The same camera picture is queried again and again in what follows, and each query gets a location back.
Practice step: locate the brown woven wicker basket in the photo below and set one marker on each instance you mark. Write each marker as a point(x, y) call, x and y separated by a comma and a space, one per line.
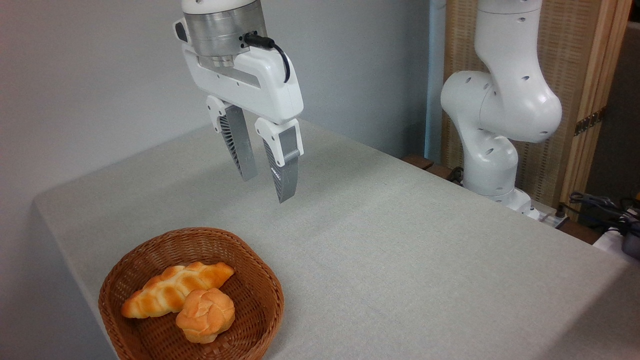
point(150, 340)

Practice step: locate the round knotted bread roll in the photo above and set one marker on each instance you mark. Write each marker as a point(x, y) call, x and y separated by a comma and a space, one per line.
point(205, 315)

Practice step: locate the long braided bread loaf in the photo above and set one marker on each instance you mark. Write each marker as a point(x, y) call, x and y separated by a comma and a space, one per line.
point(165, 290)

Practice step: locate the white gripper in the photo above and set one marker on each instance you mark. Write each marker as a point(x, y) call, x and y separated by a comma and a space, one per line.
point(270, 85)

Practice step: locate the metal screen hinge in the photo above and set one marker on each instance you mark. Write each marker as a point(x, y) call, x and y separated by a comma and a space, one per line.
point(589, 121)

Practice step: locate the silver cylindrical wrist flange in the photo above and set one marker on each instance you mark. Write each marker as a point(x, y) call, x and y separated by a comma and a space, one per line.
point(220, 35)

